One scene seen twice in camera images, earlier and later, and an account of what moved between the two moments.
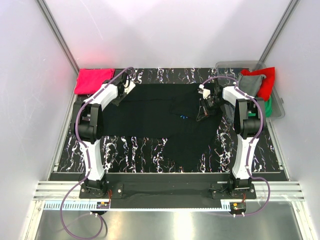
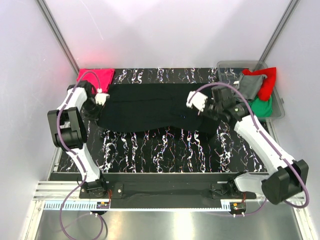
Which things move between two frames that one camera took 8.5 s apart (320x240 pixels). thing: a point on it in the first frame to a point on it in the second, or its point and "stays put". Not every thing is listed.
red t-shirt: (268, 83) stays put
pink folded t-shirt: (90, 80) stays put
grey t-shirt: (251, 85) stays put
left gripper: (117, 102) to (95, 118)
